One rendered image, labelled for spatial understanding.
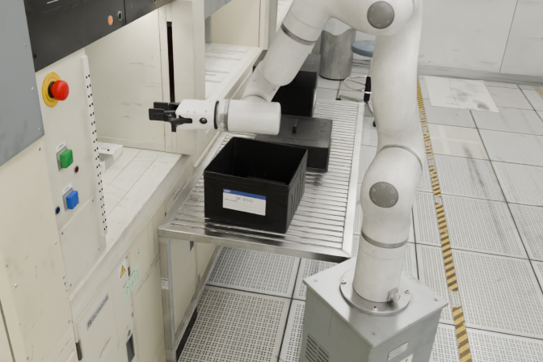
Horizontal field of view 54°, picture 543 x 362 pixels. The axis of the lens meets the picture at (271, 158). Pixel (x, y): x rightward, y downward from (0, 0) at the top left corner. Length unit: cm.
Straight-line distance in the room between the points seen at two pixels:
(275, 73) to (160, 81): 64
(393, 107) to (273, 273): 167
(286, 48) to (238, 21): 198
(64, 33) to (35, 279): 49
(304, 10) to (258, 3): 196
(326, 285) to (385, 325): 19
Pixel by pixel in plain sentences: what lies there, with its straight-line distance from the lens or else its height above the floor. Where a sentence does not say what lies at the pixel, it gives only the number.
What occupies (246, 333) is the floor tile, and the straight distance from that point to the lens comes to 242.
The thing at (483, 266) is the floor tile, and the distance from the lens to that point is 305.
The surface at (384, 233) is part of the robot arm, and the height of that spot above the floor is 99.
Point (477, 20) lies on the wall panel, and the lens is 590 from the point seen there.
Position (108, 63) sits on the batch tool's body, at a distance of 188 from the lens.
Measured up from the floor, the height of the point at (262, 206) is 85.
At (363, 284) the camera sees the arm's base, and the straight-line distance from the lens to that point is 144.
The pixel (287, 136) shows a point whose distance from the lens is 206.
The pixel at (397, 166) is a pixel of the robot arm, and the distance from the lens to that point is 122.
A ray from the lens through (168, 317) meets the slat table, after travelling 193.
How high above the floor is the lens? 172
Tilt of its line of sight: 27 degrees down
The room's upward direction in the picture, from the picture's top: 3 degrees clockwise
